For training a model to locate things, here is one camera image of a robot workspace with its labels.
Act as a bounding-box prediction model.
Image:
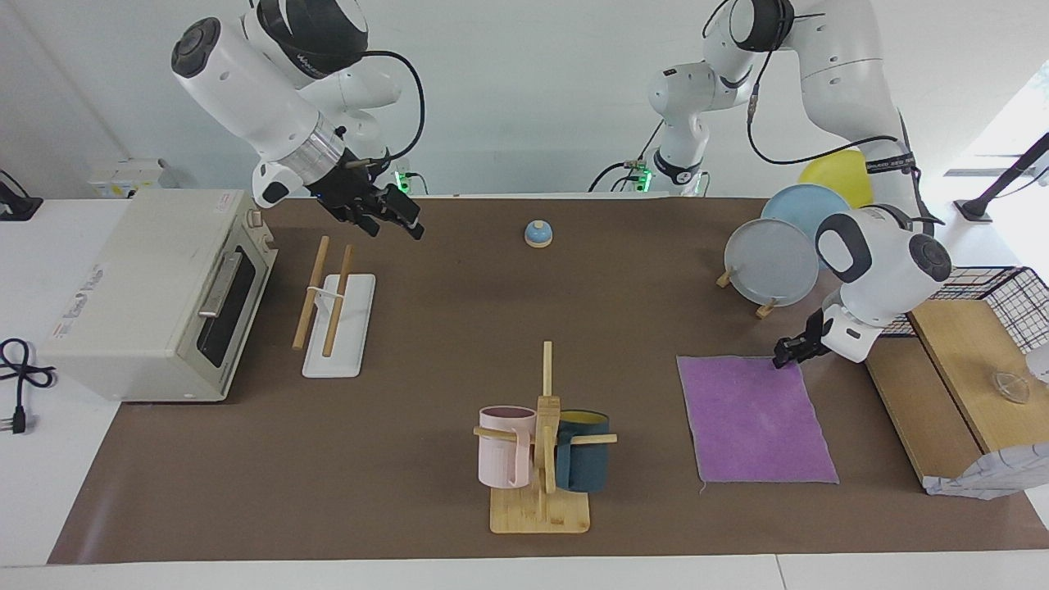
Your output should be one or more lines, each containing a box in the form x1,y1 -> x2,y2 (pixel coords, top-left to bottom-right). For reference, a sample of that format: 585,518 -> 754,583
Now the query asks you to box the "purple grey-backed towel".
677,355 -> 840,484

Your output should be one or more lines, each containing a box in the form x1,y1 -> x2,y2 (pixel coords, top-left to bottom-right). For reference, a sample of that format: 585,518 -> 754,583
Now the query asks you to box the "wooden plate rack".
715,270 -> 779,319

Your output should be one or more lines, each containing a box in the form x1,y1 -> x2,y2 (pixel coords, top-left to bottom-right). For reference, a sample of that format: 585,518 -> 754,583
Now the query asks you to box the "white wooden-bar towel rack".
293,236 -> 377,379

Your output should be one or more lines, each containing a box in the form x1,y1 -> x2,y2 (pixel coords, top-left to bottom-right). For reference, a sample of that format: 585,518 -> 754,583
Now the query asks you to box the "grey translucent plate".
724,218 -> 820,308

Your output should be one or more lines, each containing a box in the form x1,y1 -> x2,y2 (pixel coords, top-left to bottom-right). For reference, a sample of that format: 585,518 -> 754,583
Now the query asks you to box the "light blue plate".
761,184 -> 853,247

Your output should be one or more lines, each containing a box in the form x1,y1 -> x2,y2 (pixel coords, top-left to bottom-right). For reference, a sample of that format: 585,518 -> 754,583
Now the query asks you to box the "yellow plate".
799,149 -> 874,210

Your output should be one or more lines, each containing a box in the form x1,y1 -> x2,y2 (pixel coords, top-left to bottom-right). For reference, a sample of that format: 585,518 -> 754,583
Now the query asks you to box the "brown table mat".
48,197 -> 1049,565

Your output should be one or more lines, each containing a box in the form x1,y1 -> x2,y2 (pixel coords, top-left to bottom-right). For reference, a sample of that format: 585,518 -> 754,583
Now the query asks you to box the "white box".
86,158 -> 177,199

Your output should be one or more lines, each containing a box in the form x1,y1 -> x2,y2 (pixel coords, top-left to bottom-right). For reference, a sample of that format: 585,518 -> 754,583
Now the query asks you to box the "teal mug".
555,410 -> 611,493

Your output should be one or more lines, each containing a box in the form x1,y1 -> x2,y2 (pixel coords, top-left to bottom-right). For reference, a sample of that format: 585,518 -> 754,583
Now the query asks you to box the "cream toaster oven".
37,188 -> 279,402

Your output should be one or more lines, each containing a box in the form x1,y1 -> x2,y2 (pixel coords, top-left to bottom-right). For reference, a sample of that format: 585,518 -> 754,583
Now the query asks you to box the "black stand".
955,131 -> 1049,224

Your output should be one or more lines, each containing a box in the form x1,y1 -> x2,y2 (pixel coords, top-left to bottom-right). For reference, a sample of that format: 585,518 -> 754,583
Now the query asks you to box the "pink mug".
479,406 -> 538,489

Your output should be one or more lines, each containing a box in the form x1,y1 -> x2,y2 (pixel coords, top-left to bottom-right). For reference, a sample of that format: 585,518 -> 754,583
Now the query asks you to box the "wooden mug tree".
473,341 -> 618,535

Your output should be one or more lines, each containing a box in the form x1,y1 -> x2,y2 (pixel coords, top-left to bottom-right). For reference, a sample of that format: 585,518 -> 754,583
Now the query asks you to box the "black desk clamp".
0,170 -> 43,222

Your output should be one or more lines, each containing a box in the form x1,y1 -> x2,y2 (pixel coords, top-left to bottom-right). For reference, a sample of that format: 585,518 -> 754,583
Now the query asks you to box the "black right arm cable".
361,51 -> 426,169

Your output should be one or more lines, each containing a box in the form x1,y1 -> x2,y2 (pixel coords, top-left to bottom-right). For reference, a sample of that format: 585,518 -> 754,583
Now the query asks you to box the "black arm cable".
703,0 -> 945,226
361,51 -> 426,169

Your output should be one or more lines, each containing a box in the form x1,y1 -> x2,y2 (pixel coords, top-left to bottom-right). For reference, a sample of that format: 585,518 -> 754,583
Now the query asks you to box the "wire and wood crate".
865,297 -> 1049,492

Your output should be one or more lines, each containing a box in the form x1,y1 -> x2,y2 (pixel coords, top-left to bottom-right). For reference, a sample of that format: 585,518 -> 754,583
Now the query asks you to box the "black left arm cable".
703,0 -> 945,226

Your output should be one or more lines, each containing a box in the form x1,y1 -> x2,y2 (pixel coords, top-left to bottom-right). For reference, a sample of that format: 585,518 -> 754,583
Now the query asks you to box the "black wire basket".
881,265 -> 1049,353

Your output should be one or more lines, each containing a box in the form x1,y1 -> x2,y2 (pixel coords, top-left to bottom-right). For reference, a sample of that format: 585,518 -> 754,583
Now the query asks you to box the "black base cable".
588,123 -> 665,193

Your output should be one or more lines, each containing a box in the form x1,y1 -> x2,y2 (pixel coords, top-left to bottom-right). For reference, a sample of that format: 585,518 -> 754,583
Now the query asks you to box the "black power cord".
0,338 -> 57,435

